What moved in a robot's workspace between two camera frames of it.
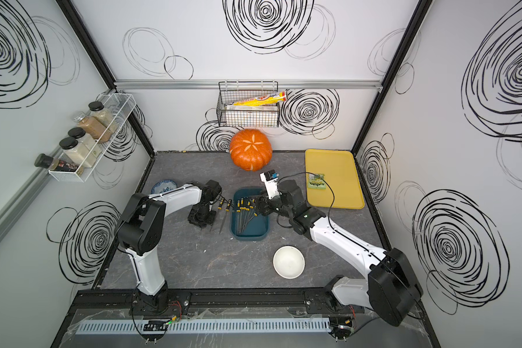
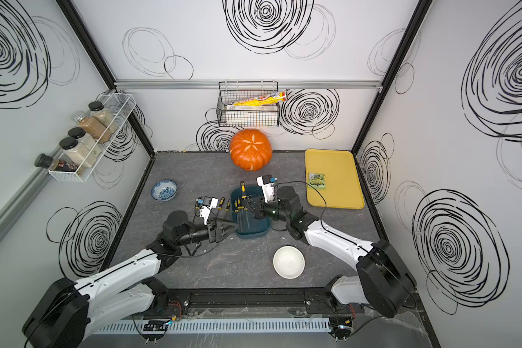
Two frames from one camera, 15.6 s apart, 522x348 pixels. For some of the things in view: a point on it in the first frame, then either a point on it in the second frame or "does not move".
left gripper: [193, 218] → [217, 236]
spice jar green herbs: [104, 114] does not move
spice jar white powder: [93, 144] does not move
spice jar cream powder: [77, 153] does not move
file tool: [227, 209] → [221, 203]
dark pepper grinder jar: [46, 162] does not move
